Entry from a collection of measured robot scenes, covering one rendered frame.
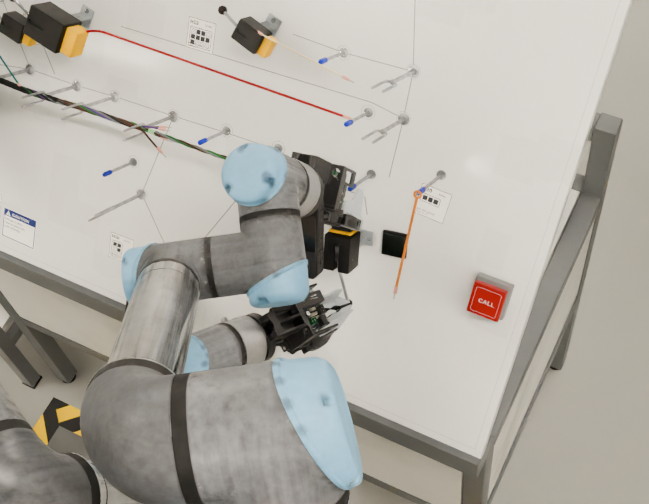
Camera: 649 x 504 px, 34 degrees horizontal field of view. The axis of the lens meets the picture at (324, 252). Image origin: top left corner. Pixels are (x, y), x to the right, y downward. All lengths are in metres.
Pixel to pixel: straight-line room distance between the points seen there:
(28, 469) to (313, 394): 0.38
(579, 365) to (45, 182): 1.46
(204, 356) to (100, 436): 0.50
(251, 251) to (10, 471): 0.37
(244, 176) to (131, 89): 0.57
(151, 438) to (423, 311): 0.84
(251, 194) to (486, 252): 0.47
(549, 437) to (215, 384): 1.86
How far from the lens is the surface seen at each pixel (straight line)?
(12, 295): 2.43
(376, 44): 1.57
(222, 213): 1.76
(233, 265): 1.25
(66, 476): 1.17
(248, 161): 1.26
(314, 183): 1.36
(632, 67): 3.33
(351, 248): 1.57
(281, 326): 1.51
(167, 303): 1.14
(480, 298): 1.58
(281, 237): 1.26
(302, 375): 0.89
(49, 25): 1.73
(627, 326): 2.85
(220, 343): 1.44
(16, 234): 2.03
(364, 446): 2.06
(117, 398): 0.93
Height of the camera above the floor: 2.51
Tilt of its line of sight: 59 degrees down
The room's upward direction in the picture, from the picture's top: 11 degrees counter-clockwise
